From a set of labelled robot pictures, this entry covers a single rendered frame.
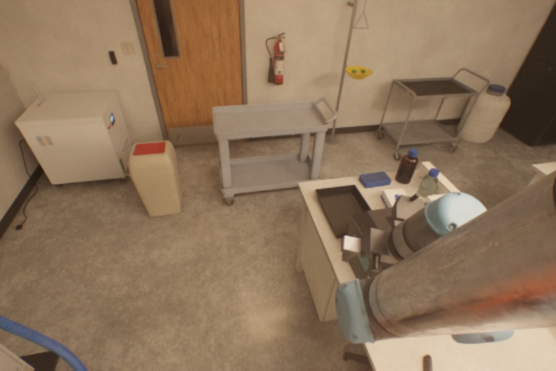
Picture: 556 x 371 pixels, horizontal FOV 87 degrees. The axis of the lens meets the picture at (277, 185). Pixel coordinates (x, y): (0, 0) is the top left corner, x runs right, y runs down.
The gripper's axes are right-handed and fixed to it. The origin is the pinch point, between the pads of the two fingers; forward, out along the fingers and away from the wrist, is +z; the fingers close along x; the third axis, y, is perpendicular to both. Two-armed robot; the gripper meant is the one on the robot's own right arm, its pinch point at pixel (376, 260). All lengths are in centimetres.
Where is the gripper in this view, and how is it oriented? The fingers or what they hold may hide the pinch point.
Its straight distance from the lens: 73.6
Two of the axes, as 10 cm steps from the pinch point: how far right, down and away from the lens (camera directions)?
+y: -1.9, 8.8, -4.4
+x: 9.8, 2.1, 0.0
